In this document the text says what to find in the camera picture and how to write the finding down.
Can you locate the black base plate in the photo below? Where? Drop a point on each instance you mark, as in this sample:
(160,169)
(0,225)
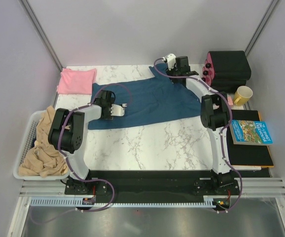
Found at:
(145,185)

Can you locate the blue t-shirt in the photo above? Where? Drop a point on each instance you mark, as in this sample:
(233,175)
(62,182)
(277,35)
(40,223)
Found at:
(149,101)

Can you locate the yellow mug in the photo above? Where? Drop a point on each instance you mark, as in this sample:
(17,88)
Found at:
(242,95)

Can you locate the blue illustrated book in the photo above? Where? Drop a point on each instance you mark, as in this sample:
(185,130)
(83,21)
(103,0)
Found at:
(247,132)

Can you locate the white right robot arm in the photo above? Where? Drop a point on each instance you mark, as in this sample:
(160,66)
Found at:
(215,115)

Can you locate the aluminium frame rail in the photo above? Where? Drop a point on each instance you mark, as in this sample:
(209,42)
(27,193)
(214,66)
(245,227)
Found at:
(41,33)
(261,26)

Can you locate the beige t-shirt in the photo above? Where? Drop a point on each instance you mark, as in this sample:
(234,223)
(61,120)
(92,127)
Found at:
(43,159)

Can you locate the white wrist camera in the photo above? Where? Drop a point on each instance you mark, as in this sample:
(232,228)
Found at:
(170,60)
(118,110)

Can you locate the white slotted cable duct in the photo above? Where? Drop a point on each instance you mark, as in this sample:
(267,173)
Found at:
(92,201)

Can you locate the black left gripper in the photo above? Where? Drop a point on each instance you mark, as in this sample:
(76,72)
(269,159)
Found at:
(109,117)

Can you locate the black pink drawer organizer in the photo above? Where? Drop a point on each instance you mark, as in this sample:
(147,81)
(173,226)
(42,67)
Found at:
(226,70)

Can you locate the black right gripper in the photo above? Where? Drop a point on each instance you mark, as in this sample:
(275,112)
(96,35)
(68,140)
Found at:
(173,80)

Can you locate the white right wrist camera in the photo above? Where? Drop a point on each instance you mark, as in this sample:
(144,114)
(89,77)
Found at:
(170,60)

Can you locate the aluminium frame rail right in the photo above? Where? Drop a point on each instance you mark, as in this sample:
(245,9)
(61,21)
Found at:
(261,26)

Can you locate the pink folded t-shirt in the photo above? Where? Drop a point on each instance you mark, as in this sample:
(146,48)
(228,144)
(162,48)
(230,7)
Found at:
(76,82)

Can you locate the white plastic basket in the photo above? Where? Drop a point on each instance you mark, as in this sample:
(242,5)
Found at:
(26,145)

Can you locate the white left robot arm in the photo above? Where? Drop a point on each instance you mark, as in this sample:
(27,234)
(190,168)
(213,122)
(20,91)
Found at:
(69,128)

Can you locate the pink power socket cube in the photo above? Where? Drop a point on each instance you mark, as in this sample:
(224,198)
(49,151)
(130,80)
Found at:
(230,101)

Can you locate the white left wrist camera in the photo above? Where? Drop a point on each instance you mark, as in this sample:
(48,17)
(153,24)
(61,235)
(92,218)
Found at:
(118,110)

